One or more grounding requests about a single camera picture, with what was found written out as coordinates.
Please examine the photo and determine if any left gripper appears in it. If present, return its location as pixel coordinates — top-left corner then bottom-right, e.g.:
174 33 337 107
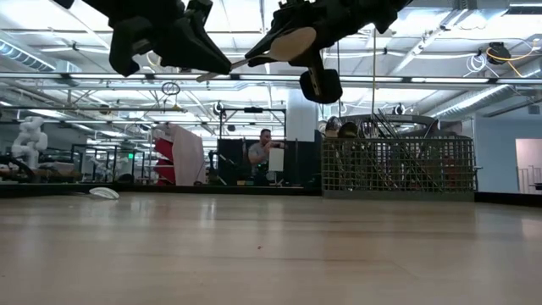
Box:
53 0 234 76

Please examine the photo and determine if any black gantry frame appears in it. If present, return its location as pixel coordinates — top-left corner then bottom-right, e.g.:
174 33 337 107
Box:
218 106 288 141

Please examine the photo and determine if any red and white board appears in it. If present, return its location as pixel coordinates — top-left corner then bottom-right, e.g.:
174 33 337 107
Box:
152 121 207 187

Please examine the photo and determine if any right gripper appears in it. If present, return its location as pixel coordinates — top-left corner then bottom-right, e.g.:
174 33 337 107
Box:
244 0 415 70

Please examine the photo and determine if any white rectangular sign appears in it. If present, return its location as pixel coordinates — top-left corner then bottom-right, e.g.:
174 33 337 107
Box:
268 147 285 173

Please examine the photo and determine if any person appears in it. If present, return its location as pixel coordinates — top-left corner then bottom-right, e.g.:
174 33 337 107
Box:
246 128 286 186

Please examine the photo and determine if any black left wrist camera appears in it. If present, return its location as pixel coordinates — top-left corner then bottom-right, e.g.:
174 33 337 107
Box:
108 16 154 78

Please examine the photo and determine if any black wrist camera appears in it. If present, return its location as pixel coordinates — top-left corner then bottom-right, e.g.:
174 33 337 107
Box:
108 16 154 78
299 68 344 105

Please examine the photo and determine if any grey mesh cutlery basket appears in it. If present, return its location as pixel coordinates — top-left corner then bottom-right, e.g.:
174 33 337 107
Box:
320 110 479 202

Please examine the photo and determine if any black metal frame rack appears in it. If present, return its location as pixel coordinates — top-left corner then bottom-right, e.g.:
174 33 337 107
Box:
70 143 147 184

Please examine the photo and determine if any black ceiling cable reel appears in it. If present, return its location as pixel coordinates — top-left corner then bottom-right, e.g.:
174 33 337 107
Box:
485 40 512 66

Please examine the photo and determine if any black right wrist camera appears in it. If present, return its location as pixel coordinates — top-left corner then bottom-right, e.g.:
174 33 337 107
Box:
299 68 344 105

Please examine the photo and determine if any silver ventilation duct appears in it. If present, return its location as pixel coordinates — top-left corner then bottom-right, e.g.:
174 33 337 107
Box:
435 82 542 119
0 38 58 74

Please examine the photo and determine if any silver table knife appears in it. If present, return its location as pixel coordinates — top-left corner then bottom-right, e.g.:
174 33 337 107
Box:
375 108 400 138

